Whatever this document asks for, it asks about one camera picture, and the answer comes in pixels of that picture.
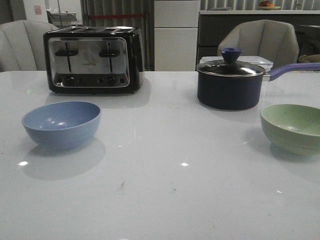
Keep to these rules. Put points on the dark kitchen counter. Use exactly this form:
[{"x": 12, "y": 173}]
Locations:
[{"x": 214, "y": 27}]

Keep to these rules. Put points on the blue bowl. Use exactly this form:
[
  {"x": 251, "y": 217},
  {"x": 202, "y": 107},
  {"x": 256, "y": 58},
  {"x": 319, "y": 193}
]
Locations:
[{"x": 62, "y": 125}]

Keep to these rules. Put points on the beige chair left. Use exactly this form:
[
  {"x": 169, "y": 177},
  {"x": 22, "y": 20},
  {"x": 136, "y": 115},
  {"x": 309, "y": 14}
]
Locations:
[{"x": 22, "y": 45}]

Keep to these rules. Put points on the white refrigerator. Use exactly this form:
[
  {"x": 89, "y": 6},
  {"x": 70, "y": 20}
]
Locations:
[{"x": 175, "y": 34}]

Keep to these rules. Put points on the glass pot lid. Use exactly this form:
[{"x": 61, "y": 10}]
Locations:
[{"x": 229, "y": 65}]

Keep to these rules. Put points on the dark blue saucepan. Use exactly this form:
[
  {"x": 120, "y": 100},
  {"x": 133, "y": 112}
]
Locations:
[{"x": 241, "y": 93}]

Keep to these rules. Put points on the beige chair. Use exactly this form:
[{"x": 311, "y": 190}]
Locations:
[
  {"x": 273, "y": 40},
  {"x": 22, "y": 45}
]

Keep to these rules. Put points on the fruit bowl on counter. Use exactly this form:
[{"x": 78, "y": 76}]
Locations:
[{"x": 267, "y": 6}]

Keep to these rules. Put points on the green bowl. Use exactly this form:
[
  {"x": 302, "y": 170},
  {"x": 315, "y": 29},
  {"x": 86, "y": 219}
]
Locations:
[{"x": 292, "y": 127}]

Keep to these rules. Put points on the beige chair right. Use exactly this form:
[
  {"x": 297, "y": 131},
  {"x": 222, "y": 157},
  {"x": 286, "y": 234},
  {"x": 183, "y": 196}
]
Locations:
[{"x": 273, "y": 40}]

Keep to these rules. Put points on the clear plastic container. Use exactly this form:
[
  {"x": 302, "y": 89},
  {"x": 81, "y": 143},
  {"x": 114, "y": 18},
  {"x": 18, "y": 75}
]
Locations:
[{"x": 256, "y": 60}]

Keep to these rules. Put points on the black and chrome toaster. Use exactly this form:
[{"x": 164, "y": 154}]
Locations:
[{"x": 94, "y": 60}]

